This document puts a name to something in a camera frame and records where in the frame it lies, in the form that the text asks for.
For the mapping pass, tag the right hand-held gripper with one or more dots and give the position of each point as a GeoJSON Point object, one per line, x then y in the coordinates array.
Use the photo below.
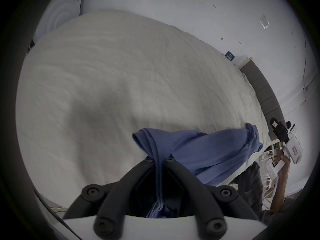
{"type": "Point", "coordinates": [294, 146]}

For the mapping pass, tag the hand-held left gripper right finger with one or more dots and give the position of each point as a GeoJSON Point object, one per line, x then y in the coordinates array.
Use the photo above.
{"type": "Point", "coordinates": [200, 196]}

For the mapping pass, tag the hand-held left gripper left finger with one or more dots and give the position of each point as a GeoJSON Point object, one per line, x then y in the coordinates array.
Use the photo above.
{"type": "Point", "coordinates": [117, 196]}

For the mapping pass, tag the blue shirt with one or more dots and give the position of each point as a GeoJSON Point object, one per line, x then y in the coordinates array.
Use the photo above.
{"type": "Point", "coordinates": [200, 149]}

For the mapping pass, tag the person's right forearm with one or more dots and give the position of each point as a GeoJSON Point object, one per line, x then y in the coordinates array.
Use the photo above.
{"type": "Point", "coordinates": [279, 191]}

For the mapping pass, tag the person's right hand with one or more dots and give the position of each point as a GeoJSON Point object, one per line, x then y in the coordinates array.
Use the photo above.
{"type": "Point", "coordinates": [283, 162]}

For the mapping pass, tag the grey padded headboard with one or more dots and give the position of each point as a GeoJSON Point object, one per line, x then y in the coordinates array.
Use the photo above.
{"type": "Point", "coordinates": [265, 91]}

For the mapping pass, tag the bed with beige sheet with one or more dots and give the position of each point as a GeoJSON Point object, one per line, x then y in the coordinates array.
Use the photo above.
{"type": "Point", "coordinates": [112, 71]}

